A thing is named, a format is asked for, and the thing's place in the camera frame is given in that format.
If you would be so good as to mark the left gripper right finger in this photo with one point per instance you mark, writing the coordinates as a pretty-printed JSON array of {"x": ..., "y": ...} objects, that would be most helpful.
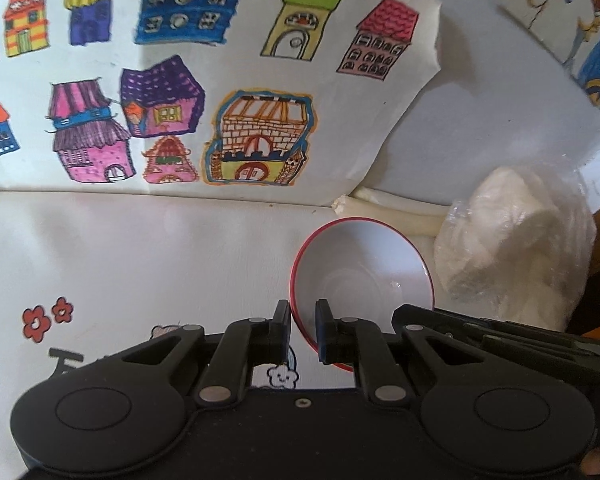
[{"x": 363, "y": 346}]

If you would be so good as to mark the white printed table cloth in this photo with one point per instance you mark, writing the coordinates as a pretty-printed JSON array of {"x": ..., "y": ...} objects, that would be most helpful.
[{"x": 133, "y": 267}]

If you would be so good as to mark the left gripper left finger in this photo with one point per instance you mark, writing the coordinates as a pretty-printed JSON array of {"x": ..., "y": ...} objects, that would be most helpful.
[{"x": 244, "y": 345}]

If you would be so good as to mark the red-rimmed white bowl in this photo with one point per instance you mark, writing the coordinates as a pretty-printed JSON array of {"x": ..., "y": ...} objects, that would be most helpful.
[{"x": 364, "y": 268}]

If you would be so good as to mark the houses drawing paper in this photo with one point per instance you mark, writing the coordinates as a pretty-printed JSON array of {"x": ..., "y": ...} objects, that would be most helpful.
[{"x": 285, "y": 101}]

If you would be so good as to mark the plastic bag of white rolls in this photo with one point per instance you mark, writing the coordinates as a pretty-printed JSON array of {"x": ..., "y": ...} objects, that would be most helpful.
[{"x": 519, "y": 248}]

